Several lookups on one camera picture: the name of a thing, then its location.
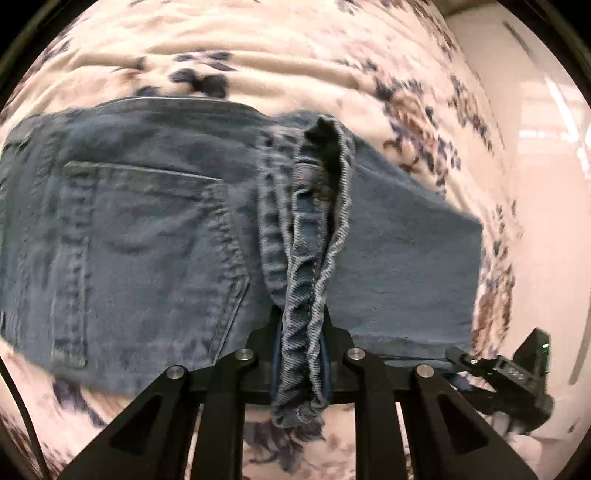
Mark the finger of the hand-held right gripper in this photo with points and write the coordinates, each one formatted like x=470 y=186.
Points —
x=473 y=361

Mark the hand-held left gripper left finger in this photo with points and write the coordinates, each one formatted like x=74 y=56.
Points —
x=258 y=353

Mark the white headboard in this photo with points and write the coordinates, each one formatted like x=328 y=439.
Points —
x=545 y=207

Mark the blue jeans pants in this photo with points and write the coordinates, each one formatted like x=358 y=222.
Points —
x=161 y=254

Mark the floral bed blanket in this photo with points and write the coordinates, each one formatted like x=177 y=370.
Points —
x=277 y=60

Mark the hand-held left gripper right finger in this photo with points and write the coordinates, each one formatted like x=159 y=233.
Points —
x=340 y=348

